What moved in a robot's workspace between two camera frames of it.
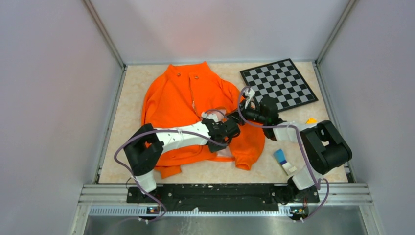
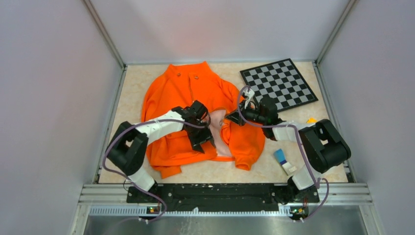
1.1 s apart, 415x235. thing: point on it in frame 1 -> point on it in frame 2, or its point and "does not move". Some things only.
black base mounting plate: x=222 y=198 does not move
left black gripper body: x=213 y=148 -> x=198 y=134
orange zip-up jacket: x=177 y=94 does not move
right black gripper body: x=253 y=114 does not move
